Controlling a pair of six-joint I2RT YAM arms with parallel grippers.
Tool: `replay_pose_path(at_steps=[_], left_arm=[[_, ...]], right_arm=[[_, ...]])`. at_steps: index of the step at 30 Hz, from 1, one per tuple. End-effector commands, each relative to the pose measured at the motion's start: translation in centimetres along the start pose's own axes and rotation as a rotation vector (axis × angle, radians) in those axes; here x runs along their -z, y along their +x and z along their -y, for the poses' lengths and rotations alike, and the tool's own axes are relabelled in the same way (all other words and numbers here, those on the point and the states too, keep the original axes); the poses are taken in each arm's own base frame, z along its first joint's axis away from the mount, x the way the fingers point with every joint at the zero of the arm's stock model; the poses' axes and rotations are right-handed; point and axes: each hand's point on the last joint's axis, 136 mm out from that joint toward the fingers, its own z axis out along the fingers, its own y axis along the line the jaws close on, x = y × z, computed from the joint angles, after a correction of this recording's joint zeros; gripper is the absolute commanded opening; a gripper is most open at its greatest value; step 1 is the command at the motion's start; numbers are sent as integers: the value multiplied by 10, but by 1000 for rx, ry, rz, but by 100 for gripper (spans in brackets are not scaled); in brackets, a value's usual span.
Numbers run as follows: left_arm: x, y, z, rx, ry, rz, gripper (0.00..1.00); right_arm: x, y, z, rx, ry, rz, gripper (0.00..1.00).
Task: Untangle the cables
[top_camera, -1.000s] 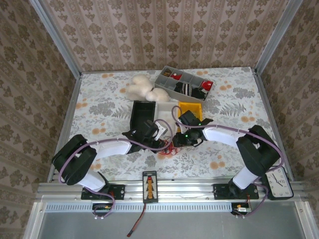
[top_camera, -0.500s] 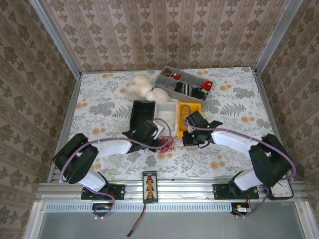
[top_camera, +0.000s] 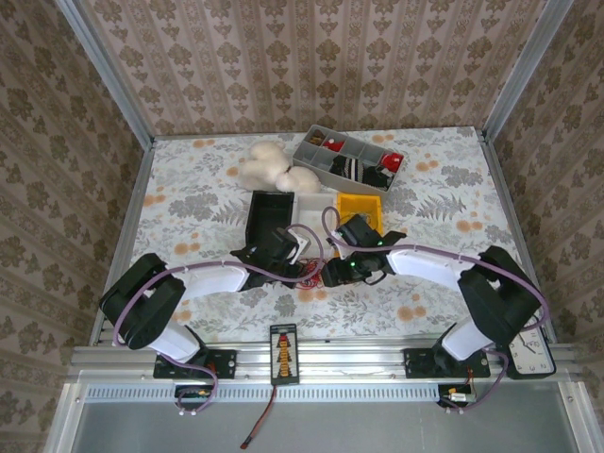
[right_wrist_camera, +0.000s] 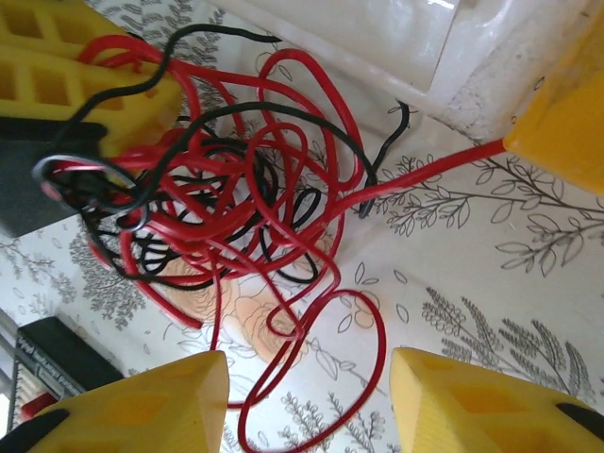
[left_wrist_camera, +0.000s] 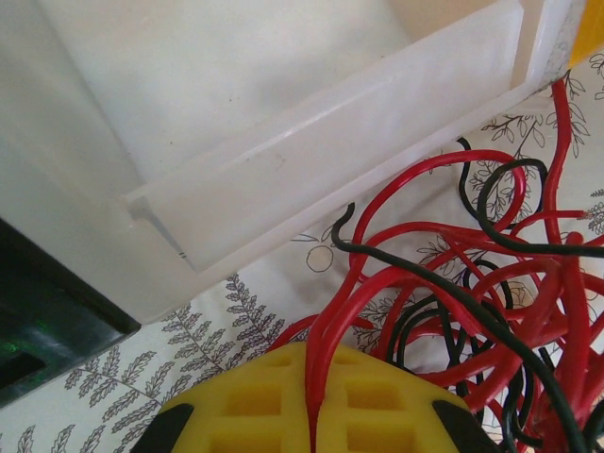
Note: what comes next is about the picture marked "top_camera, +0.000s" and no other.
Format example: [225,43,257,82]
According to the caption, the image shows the black power distribution board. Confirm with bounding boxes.
[268,323,301,386]

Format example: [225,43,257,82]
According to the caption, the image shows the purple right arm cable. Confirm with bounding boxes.
[321,206,551,416]

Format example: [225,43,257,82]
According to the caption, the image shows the yellow plastic bin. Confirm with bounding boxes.
[335,192,384,237]

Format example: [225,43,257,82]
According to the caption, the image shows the grey metal shelf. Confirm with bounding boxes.
[44,380,604,453]

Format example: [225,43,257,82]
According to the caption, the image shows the black plastic bin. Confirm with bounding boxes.
[244,190,296,247]

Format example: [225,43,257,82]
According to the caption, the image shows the red black lead wire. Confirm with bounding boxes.
[241,382,279,448]

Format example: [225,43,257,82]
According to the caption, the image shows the white plush toy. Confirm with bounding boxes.
[235,140,321,193]

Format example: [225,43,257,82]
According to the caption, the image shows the white plastic bin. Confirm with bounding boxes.
[290,191,339,247]

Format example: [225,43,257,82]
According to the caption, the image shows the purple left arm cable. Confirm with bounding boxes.
[112,222,327,419]

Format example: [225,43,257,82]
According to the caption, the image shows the slotted grey cable duct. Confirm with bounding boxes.
[84,384,562,403]

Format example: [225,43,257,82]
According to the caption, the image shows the aluminium frame rail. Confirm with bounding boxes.
[68,342,584,383]

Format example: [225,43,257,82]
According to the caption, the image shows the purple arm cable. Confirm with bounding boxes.
[321,206,551,416]
[112,222,327,419]

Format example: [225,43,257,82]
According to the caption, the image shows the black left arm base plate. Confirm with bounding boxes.
[153,347,238,380]

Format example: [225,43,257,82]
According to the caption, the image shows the aluminium frame post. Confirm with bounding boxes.
[52,0,157,145]
[480,0,576,143]

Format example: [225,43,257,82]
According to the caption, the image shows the yellow plug power connector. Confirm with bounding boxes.
[437,382,478,410]
[173,384,213,411]

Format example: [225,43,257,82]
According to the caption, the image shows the aluminium side rail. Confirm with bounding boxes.
[89,139,157,345]
[478,129,556,344]

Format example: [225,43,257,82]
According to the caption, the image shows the thick red cable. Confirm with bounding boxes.
[299,257,331,290]

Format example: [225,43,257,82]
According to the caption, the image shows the grey divided organizer tray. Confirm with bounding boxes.
[292,124,408,193]

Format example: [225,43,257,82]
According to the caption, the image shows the black small item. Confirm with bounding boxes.
[362,165,395,190]

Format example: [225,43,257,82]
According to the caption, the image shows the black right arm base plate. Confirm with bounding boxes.
[403,347,492,379]

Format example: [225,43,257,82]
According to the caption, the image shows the black white striped cloth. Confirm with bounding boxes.
[329,155,367,183]

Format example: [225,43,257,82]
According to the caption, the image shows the white face clock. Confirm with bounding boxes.
[507,315,557,381]

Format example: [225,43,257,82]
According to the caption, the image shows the floral tablecloth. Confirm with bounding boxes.
[131,126,525,344]

